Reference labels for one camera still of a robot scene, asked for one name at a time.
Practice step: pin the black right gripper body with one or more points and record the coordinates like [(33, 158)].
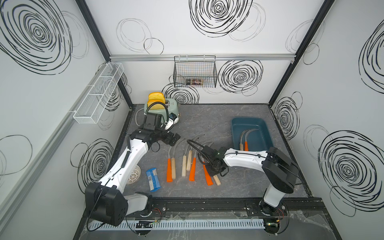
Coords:
[(212, 170)]

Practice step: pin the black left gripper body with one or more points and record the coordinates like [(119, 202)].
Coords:
[(165, 137)]

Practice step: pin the orange handle sickle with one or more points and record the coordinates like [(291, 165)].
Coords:
[(246, 146), (169, 169), (193, 168), (207, 176)]

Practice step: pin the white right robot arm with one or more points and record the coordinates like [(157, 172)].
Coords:
[(281, 171)]

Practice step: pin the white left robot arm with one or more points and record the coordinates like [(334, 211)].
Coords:
[(105, 201)]

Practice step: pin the teal plastic storage box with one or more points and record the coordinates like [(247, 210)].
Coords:
[(259, 140)]

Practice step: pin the yellow toast slice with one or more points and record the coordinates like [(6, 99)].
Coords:
[(156, 104), (156, 96)]

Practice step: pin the mint green toaster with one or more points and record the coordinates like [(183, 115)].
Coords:
[(172, 107)]

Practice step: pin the blue snack packet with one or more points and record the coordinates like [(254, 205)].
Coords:
[(153, 180)]

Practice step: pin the white plastic strainer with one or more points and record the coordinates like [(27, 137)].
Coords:
[(135, 176)]

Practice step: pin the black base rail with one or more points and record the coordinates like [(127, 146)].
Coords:
[(252, 206)]

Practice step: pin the white slotted cable duct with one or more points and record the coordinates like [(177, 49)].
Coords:
[(226, 224)]

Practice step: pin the white wire wall shelf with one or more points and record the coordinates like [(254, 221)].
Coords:
[(101, 90)]

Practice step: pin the black wire wall basket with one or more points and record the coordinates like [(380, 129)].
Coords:
[(198, 71)]

